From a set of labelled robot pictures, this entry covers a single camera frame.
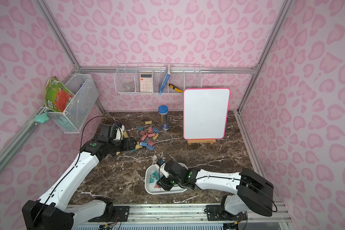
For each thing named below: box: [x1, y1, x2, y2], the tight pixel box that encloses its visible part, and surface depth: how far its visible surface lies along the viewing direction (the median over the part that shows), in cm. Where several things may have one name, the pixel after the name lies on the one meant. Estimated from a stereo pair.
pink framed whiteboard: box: [183, 88, 231, 140], surface depth 92 cm
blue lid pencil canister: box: [157, 104, 170, 131], surface depth 99 cm
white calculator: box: [139, 73, 153, 93], surface depth 97 cm
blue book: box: [158, 64, 171, 95], surface depth 90 cm
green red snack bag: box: [44, 76, 75, 113], surface depth 74 cm
